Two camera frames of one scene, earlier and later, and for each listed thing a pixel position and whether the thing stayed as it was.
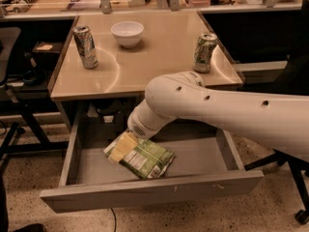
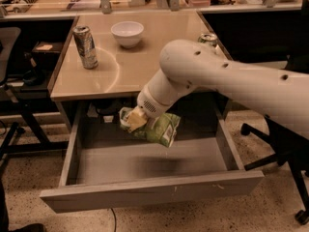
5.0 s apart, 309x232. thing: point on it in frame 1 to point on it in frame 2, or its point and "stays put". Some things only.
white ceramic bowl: [128, 33] stays put
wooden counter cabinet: [110, 57] stays put
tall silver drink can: [86, 46] stays put
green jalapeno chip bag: [150, 159] to [160, 130]
